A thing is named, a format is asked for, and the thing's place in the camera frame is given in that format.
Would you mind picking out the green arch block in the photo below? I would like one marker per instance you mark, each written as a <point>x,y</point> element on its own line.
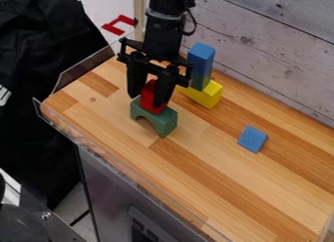
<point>157,119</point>

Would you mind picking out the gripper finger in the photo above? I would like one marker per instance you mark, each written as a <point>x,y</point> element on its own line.
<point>164,88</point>
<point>135,77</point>

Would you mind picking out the blue triangular block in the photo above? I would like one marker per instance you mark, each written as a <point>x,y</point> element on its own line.
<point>252,138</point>

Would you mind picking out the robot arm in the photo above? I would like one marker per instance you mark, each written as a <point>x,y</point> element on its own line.
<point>167,3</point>

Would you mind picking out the red cube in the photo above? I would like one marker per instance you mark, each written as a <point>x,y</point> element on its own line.
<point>149,99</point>

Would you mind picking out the blue rectangular block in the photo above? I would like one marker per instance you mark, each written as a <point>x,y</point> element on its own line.
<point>201,65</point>

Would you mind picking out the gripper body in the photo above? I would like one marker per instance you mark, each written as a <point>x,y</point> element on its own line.
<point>162,41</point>

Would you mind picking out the yellow cube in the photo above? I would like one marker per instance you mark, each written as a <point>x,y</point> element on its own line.
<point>203,92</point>

